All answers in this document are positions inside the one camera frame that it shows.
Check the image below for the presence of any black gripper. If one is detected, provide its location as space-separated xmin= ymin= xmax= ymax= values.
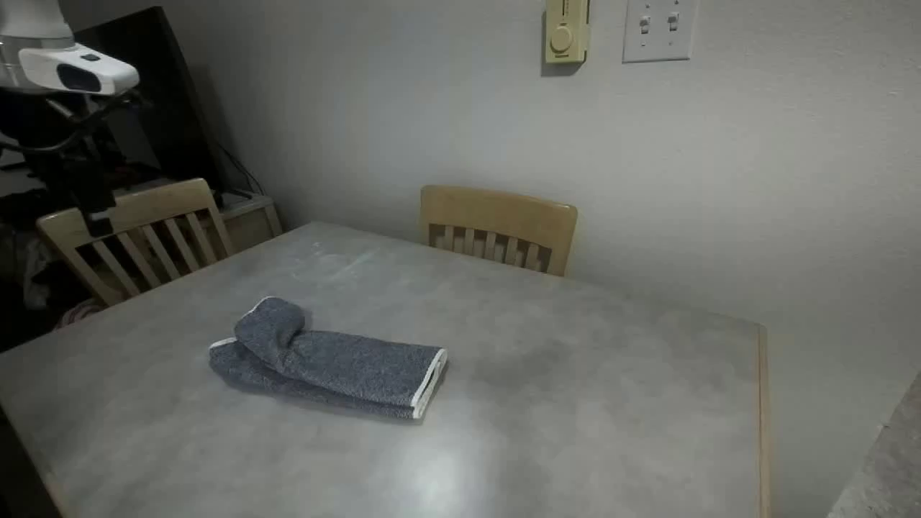
xmin=23 ymin=104 xmax=120 ymax=219

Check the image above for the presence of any grey towel with white trim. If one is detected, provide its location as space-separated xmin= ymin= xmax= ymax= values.
xmin=207 ymin=294 xmax=451 ymax=427

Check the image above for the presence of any wooden chair with vertical slats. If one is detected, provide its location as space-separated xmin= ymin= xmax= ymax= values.
xmin=35 ymin=175 xmax=235 ymax=310

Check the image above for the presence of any dark background panel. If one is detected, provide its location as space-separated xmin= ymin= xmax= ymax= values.
xmin=74 ymin=3 xmax=262 ymax=195

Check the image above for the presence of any low wooden cabinet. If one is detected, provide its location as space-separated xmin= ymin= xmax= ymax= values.
xmin=215 ymin=189 xmax=284 ymax=254

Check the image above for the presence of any wooden chair with short slats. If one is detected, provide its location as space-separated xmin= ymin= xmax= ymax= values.
xmin=416 ymin=182 xmax=582 ymax=280

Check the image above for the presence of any grey countertop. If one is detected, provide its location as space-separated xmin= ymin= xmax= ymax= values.
xmin=825 ymin=369 xmax=921 ymax=518

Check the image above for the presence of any beige wall thermostat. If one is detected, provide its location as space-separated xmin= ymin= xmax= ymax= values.
xmin=540 ymin=0 xmax=592 ymax=70

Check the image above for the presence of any white wall outlet plate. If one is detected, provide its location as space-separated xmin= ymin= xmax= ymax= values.
xmin=620 ymin=0 xmax=695 ymax=67

